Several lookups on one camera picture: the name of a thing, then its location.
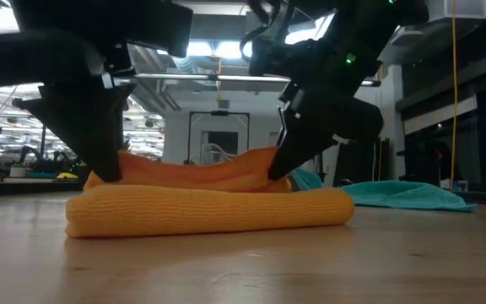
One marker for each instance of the teal background object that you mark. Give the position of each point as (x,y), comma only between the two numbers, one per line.
(40,175)

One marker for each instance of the yellow background object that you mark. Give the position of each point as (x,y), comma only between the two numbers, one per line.
(66,176)

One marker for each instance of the grey wall vent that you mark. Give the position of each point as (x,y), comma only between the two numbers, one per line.
(223,104)

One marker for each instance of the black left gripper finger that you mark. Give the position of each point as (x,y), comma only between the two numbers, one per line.
(91,126)

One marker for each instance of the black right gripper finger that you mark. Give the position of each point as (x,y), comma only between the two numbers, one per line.
(298,143)

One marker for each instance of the black background robot arm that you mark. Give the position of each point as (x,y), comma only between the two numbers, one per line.
(49,160)

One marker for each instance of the long linear ceiling lamp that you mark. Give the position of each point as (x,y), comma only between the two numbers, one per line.
(184,77)

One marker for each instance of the white ceiling unit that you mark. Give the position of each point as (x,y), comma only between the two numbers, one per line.
(458,10)

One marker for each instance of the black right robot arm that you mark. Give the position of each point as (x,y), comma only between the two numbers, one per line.
(352,34)

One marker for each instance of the turquoise microfiber towel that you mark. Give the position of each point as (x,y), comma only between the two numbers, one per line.
(395,194)

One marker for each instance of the black curtain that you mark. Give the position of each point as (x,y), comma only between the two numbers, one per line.
(365,169)

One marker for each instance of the small white box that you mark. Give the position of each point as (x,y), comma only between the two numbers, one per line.
(454,186)

